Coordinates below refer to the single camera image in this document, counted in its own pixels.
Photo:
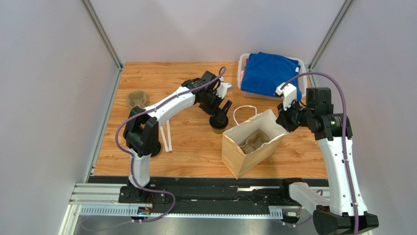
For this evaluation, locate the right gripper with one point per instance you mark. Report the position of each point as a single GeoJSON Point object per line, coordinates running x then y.
{"type": "Point", "coordinates": [283, 119]}

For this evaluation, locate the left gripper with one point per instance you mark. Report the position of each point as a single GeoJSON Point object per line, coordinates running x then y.
{"type": "Point", "coordinates": [215, 111]}

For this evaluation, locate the black cup lid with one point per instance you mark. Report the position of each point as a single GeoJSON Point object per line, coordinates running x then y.
{"type": "Point", "coordinates": [156, 150]}
{"type": "Point", "coordinates": [219, 124]}

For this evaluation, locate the brown paper bag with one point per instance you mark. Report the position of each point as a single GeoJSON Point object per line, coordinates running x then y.
{"type": "Point", "coordinates": [234, 158]}

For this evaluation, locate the grey pulp cup carrier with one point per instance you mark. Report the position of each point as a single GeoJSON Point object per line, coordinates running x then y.
{"type": "Point", "coordinates": [254, 141]}

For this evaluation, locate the white straw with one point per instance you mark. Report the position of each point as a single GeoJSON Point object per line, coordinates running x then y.
{"type": "Point", "coordinates": [169, 136]}
{"type": "Point", "coordinates": [166, 147]}

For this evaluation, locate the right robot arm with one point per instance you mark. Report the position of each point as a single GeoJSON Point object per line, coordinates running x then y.
{"type": "Point", "coordinates": [345, 212]}

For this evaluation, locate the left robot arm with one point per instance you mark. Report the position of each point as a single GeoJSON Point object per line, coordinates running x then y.
{"type": "Point", "coordinates": [141, 129]}

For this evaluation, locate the blue folded towel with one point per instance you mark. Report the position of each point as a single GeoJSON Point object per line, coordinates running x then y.
{"type": "Point", "coordinates": [264, 72]}

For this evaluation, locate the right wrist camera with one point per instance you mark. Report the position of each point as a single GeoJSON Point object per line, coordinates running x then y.
{"type": "Point", "coordinates": [288, 93]}

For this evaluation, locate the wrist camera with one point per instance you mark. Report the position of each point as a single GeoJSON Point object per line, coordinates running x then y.
{"type": "Point", "coordinates": [223, 88]}
{"type": "Point", "coordinates": [288, 93]}

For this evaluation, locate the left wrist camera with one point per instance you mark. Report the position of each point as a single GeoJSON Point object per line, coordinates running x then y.
{"type": "Point", "coordinates": [223, 88]}

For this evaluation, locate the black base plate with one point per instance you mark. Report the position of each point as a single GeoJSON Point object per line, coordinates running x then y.
{"type": "Point", "coordinates": [204, 195]}

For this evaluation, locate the aluminium frame rail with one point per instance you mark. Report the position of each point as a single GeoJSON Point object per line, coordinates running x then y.
{"type": "Point", "coordinates": [100, 199]}

